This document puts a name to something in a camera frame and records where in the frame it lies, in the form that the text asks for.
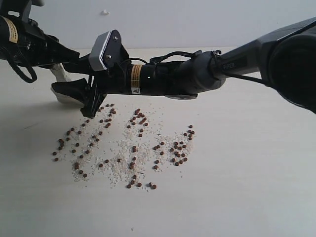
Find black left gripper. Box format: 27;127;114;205
15;19;93;74

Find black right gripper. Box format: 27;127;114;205
51;44;132;118

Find white wooden brush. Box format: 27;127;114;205
50;64;83;108

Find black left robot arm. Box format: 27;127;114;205
0;0;92;74

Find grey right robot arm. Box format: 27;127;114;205
52;18;316;118

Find scattered brown pellets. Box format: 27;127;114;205
52;103;196;190

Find scattered white rice grains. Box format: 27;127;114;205
56;103;196;193

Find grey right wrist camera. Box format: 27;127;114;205
88;30;121;72

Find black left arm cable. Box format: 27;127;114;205
8;44;38;83

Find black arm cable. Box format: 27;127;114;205
118;49;267;86
8;44;38;83

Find white lump on wall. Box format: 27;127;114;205
101;10;110;15

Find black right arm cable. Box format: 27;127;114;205
118;49;267;86

